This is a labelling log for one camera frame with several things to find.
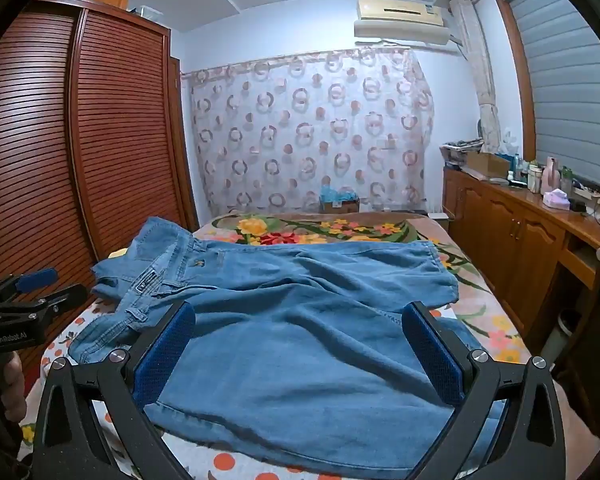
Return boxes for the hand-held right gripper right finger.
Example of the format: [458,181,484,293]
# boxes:
[401,301,567,480]

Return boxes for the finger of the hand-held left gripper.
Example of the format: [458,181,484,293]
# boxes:
[16,268,59,295]
[42,283,89,320]

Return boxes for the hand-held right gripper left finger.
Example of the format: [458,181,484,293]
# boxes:
[32,300,197,480]

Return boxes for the blue denim pants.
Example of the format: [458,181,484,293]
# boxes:
[69,216,511,480]

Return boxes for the person's left hand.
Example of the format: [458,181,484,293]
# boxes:
[0,351,29,428]

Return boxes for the orange print white bedsheet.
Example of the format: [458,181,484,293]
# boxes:
[19,305,531,480]

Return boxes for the wooden sideboard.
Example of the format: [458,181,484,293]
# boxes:
[442,165,600,348]

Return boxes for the dark chair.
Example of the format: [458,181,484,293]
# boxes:
[550,244,600,443]

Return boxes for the wooden headboard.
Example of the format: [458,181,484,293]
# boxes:
[0,0,199,396]

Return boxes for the floral blanket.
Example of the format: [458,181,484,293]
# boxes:
[192,211,498,321]

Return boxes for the cardboard box with blue items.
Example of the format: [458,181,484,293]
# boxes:
[318,186,362,214]

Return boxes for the pink tissue pack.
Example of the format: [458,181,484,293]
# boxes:
[542,188,572,210]

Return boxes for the open cardboard box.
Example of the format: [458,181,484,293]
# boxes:
[465,151,511,178]

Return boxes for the pile of papers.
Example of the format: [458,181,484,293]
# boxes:
[439,138,484,167]

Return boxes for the pink bottle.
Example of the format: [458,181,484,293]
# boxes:
[543,156,561,195]

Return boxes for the circle patterned curtain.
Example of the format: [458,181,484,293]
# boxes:
[180,46,437,217]

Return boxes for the tied patterned side curtain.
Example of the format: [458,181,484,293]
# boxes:
[449,0,502,157]

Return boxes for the grey window blind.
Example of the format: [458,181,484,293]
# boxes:
[505,0,600,197]

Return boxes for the beige air conditioner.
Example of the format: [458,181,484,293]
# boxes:
[353,0,454,47]

